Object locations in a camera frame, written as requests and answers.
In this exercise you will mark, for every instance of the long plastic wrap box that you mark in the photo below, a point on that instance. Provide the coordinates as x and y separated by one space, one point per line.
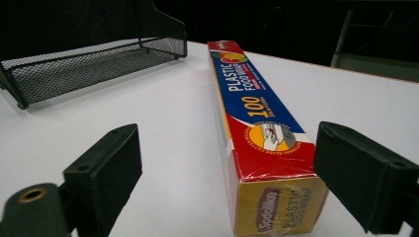
263 131

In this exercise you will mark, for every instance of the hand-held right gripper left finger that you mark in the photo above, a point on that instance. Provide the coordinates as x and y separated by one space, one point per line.
105 171

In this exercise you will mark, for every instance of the black mesh metal rack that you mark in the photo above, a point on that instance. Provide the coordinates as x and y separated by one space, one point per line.
82 56

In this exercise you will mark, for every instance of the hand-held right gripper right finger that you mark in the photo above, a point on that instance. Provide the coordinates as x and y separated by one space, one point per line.
365 177

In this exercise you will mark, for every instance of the grey metal stand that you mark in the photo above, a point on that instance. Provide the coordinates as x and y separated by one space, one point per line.
372 49

